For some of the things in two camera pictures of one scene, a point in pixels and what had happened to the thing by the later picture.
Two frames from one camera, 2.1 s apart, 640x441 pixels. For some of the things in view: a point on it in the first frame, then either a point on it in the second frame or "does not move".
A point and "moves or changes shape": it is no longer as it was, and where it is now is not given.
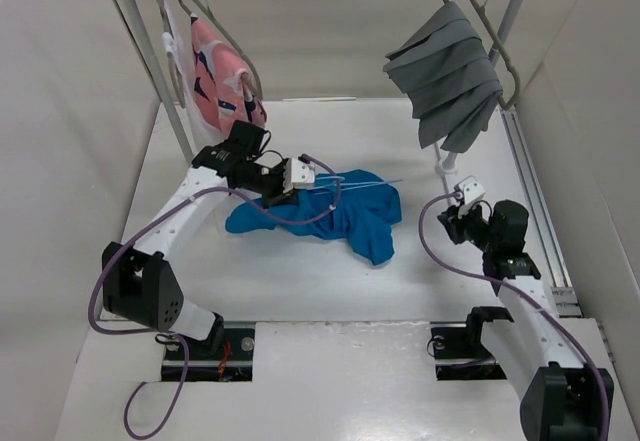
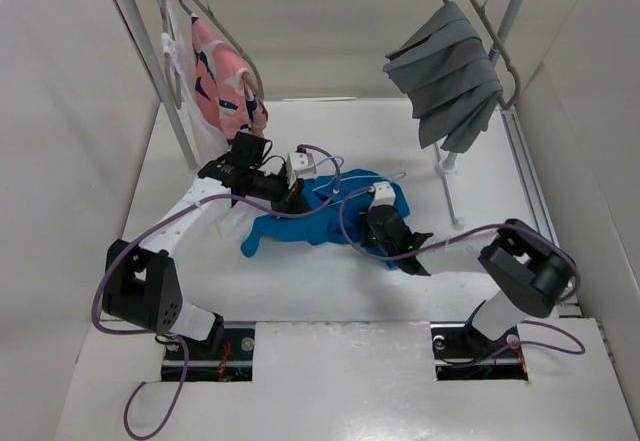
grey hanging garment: [452, 85] does not move
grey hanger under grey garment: [492, 31] does not move
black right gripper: [452, 220] → [368, 240]
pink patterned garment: [224, 88] does not move
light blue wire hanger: [342, 186] moves or changes shape
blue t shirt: [360, 205] moves or changes shape
